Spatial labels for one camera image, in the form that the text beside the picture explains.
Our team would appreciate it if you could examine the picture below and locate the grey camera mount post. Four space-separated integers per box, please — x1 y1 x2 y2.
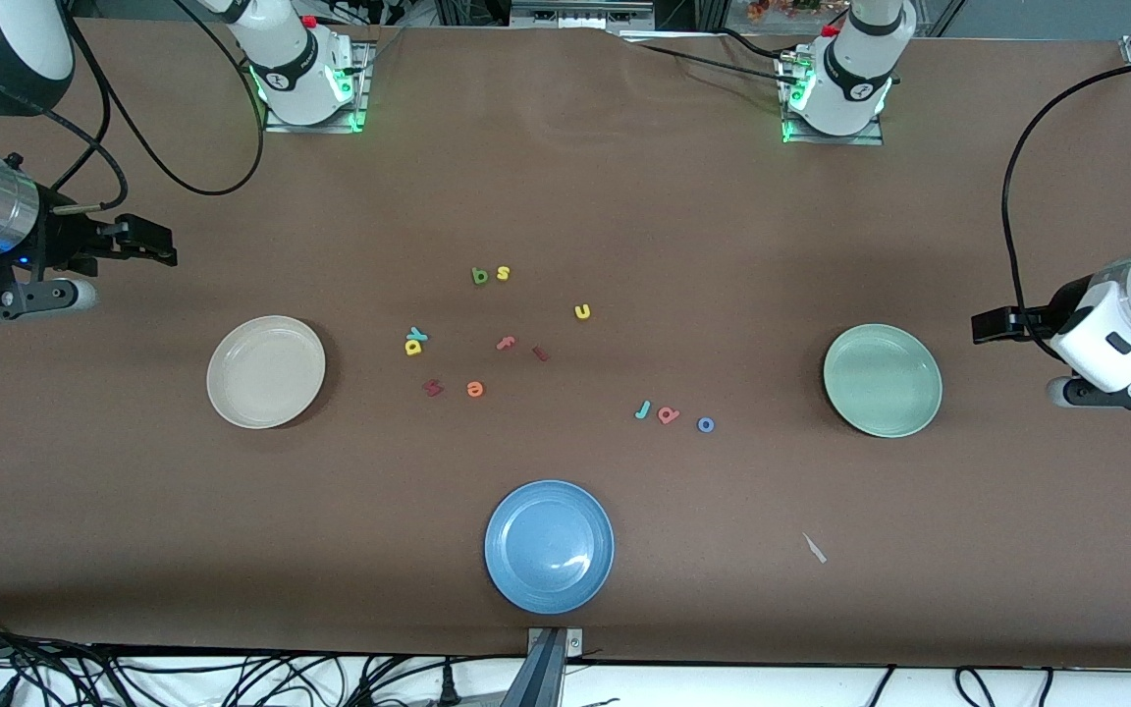
523 626 586 707

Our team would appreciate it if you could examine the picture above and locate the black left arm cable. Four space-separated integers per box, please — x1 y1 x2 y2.
1002 61 1131 364

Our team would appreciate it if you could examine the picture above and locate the brown table cover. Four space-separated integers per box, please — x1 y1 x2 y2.
0 15 1131 671

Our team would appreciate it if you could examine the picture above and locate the blue plate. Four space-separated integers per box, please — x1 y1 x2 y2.
484 479 616 616

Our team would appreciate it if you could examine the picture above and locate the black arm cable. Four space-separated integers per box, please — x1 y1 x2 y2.
1002 61 1131 364
35 0 265 215

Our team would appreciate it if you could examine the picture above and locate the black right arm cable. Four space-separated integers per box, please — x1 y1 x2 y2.
35 0 265 215

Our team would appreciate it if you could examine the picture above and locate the black looped cable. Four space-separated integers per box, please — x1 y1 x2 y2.
953 666 1055 707

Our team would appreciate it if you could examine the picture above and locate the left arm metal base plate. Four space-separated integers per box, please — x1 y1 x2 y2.
780 54 886 146

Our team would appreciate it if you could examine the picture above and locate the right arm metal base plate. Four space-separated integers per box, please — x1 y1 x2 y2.
263 39 372 134

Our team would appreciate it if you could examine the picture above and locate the grey metal frame box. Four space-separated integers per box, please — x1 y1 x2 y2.
510 0 655 28

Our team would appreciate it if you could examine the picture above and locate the beige brown plate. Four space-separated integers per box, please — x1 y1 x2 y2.
206 315 327 430

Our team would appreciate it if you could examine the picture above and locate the black cable on table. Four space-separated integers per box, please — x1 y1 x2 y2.
615 27 807 87

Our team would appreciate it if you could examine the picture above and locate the green plate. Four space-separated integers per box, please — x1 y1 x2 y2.
823 324 943 439

